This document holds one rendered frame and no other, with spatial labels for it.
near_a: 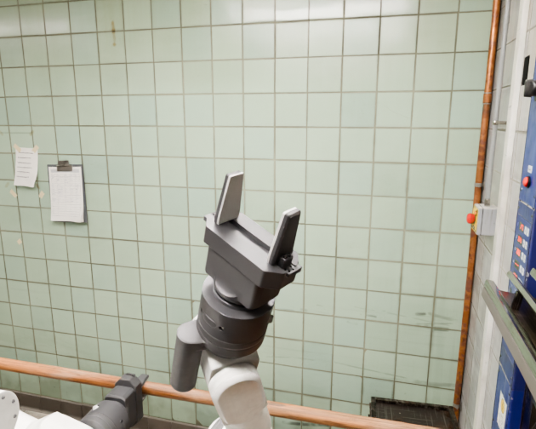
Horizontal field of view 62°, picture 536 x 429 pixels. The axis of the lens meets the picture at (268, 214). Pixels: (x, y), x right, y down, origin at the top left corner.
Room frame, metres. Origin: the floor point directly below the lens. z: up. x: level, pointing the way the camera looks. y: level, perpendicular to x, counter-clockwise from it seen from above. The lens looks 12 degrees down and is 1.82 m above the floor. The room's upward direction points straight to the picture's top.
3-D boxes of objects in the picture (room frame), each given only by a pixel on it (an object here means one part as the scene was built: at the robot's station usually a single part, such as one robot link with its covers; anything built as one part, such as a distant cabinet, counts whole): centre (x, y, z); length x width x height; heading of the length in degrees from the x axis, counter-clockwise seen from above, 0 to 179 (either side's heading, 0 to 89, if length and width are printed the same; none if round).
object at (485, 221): (1.61, -0.80, 1.46); 0.10 x 0.07 x 0.10; 165
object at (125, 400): (0.86, 0.33, 1.19); 0.12 x 0.10 x 0.13; 164
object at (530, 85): (1.18, -0.67, 1.92); 0.06 x 0.04 x 0.11; 165
